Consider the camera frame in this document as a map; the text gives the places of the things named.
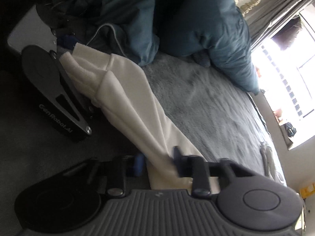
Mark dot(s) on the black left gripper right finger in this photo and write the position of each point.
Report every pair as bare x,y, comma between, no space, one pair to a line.
200,171

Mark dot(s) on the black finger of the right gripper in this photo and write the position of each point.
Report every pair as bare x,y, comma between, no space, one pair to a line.
56,98

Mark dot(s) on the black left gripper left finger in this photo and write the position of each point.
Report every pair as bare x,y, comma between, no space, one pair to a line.
107,177

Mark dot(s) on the cream white garment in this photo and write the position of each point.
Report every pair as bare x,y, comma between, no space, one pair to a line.
120,88

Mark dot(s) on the grey bed blanket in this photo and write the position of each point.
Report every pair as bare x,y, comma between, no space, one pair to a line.
221,121

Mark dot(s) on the yellow box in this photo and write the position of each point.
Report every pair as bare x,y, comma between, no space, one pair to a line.
307,191

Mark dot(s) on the teal blue duvet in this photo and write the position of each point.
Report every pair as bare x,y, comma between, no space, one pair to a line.
214,32

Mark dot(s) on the grey curtain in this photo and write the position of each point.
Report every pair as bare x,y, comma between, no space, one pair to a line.
271,17

